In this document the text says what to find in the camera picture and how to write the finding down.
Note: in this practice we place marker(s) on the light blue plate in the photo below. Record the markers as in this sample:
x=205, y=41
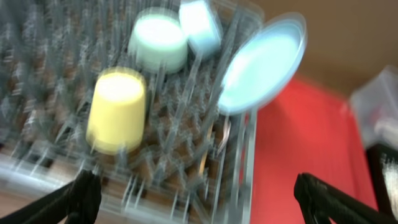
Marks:
x=264, y=65

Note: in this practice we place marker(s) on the light blue bowl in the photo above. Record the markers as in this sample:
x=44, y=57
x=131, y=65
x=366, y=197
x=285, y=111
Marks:
x=202, y=27

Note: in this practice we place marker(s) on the wooden chopstick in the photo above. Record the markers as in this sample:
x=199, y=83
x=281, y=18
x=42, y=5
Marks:
x=203, y=158

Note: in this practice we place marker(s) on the pile of rice and scraps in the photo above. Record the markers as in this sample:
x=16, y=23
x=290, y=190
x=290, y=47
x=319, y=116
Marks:
x=389, y=171

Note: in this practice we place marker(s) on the grey plastic dishwasher rack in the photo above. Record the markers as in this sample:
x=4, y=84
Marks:
x=52, y=53

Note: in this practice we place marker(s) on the white plastic fork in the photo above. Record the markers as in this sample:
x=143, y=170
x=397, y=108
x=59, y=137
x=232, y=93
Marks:
x=225, y=136

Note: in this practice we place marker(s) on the black food waste tray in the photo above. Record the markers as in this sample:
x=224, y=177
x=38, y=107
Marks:
x=376, y=154

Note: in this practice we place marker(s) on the yellow plastic cup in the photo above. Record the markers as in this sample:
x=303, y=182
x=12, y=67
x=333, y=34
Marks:
x=118, y=111

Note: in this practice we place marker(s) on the red plastic tray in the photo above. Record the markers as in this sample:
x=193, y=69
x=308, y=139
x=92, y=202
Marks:
x=306, y=129

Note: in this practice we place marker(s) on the mint green bowl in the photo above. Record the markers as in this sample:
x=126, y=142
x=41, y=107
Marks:
x=157, y=40

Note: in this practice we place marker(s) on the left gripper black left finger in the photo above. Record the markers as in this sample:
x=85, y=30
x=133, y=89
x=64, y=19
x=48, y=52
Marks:
x=77, y=202

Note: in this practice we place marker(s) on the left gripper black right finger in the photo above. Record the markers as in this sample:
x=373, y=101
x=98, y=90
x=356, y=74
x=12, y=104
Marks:
x=322, y=203

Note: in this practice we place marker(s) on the clear plastic waste bin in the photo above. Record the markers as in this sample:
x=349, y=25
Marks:
x=375, y=108

